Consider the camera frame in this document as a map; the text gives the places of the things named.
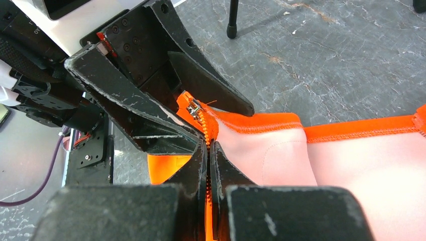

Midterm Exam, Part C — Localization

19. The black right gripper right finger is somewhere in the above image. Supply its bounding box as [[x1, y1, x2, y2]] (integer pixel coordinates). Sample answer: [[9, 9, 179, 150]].
[[209, 141, 374, 240]]

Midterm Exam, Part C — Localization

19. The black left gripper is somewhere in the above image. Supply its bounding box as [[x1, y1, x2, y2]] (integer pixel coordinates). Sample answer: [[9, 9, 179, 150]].
[[64, 1, 254, 155]]

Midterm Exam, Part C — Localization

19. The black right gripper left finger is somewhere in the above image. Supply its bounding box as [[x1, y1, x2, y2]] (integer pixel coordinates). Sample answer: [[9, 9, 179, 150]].
[[32, 142, 208, 240]]

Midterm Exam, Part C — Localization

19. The orange zip jacket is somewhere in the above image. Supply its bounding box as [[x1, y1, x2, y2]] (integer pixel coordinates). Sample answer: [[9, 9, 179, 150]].
[[147, 91, 426, 241]]

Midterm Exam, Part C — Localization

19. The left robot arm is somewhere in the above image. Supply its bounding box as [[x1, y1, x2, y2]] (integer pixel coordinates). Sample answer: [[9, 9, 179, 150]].
[[1, 1, 254, 185]]

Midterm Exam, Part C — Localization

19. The black tripod music stand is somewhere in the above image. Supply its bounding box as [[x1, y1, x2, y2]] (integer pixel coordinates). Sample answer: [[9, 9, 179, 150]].
[[226, 0, 425, 39]]

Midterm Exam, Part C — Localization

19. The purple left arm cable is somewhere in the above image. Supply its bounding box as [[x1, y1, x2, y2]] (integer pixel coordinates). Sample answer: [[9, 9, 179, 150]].
[[0, 131, 67, 208]]

